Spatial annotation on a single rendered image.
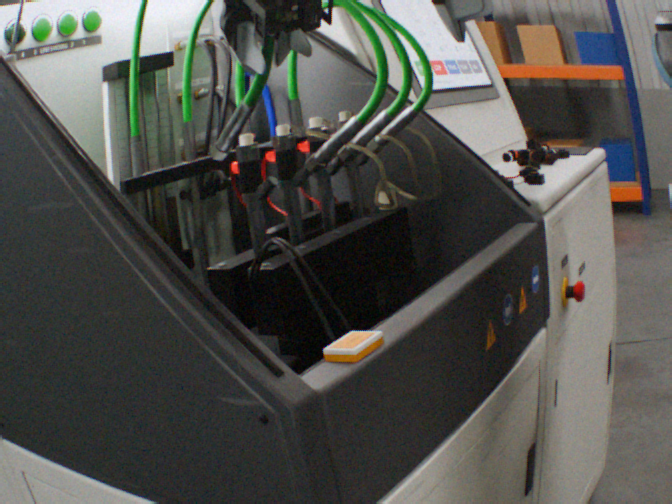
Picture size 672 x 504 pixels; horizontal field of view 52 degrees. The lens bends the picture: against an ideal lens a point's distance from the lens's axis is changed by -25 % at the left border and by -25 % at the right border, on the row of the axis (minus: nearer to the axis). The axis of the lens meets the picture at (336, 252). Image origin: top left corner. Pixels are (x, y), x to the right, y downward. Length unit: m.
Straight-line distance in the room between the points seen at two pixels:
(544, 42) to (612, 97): 1.36
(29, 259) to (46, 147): 0.13
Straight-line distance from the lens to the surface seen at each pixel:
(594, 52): 6.22
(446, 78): 1.61
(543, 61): 6.28
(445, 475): 0.94
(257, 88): 0.85
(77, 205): 0.75
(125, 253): 0.71
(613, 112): 7.39
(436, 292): 0.91
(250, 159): 1.03
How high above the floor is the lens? 1.18
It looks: 11 degrees down
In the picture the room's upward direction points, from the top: 8 degrees counter-clockwise
